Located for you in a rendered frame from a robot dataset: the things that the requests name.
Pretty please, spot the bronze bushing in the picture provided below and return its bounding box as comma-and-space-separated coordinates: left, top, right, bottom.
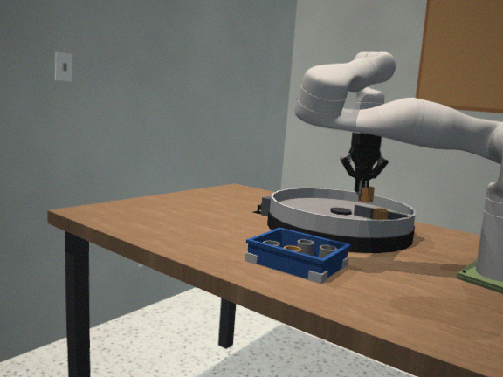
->
284, 246, 301, 253
373, 208, 389, 220
358, 186, 375, 202

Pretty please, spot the white metal sleeve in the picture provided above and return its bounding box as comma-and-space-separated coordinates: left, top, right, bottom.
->
319, 245, 337, 258
263, 241, 280, 247
297, 239, 314, 256

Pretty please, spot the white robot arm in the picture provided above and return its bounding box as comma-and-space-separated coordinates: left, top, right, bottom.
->
294, 52, 503, 282

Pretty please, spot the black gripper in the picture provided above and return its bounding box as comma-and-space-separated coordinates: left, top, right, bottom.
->
340, 133, 389, 195

